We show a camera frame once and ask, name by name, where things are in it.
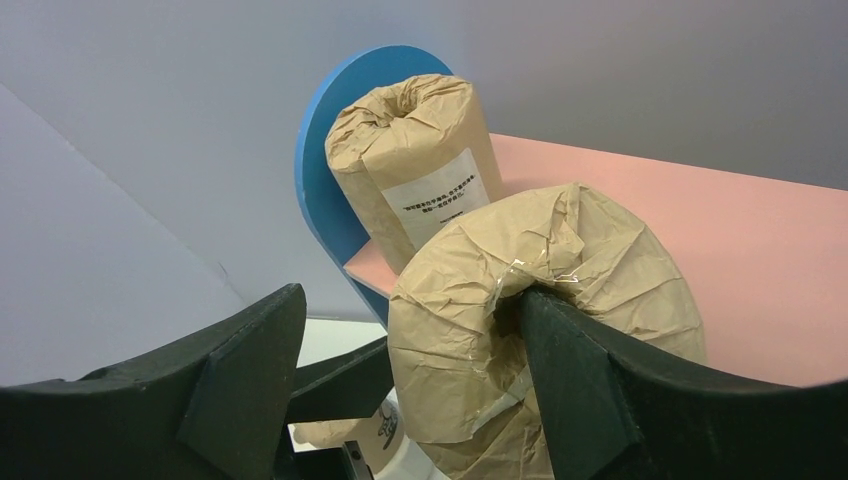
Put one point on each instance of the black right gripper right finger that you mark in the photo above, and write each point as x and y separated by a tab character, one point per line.
615	407

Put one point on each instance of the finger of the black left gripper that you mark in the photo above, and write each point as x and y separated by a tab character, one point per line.
349	386

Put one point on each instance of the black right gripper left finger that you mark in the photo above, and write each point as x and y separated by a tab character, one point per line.
210	405

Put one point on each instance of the brown roll cloud logo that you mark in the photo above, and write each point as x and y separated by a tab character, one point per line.
474	320

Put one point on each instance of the brown roll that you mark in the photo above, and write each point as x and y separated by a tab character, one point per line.
379	436
411	157

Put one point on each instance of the brown wrapped roll on stack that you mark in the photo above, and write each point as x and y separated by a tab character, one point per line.
379	436

